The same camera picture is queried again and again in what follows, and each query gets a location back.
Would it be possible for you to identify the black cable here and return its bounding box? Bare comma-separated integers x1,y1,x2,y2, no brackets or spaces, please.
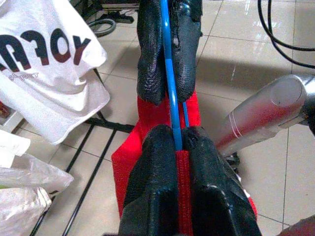
257,0,315,69
266,0,315,52

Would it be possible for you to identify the white folded cloth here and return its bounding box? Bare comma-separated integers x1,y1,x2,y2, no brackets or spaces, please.
0,129,32,169

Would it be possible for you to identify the grey hose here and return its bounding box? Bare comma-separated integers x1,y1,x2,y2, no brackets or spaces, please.
87,18,117,38

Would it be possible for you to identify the clear plastic bag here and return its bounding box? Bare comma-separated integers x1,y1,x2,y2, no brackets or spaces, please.
0,152,75,236

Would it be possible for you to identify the red garment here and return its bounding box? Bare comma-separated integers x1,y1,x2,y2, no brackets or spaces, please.
111,90,258,236

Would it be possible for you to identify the blue plastic clothes hanger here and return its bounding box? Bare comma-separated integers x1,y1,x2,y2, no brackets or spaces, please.
159,0,190,151

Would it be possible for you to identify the white t-shirt with black print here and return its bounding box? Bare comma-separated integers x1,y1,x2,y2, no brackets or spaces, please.
0,0,111,146

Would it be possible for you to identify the black clothes rack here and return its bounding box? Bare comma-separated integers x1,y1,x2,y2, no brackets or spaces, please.
29,68,135,236

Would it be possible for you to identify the black power strip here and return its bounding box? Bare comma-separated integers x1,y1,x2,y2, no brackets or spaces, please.
101,11,135,25

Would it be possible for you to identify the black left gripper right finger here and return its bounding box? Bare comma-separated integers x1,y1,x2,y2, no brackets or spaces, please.
183,126,261,236

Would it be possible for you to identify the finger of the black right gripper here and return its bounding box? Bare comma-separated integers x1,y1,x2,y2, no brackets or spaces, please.
167,0,204,103
136,0,170,107

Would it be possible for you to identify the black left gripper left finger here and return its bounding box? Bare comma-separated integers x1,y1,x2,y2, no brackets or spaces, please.
119,124,179,236

